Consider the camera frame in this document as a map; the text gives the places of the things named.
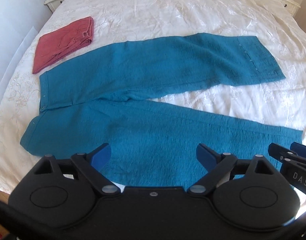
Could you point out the cream embroidered bedspread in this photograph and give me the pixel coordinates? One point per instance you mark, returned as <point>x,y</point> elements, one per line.
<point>282,103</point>

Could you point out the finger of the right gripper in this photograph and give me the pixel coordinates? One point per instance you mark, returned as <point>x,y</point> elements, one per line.
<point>300,149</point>
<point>280,153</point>

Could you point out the teal blue pants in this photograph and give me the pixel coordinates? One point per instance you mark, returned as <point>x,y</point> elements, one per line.
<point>109,95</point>

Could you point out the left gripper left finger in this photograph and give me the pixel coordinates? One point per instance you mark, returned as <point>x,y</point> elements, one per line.
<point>90,164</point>

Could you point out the folded red garment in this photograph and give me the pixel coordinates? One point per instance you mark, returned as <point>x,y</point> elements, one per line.
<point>56,45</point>

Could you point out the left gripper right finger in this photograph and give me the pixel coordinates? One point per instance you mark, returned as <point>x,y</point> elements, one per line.
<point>218,167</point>

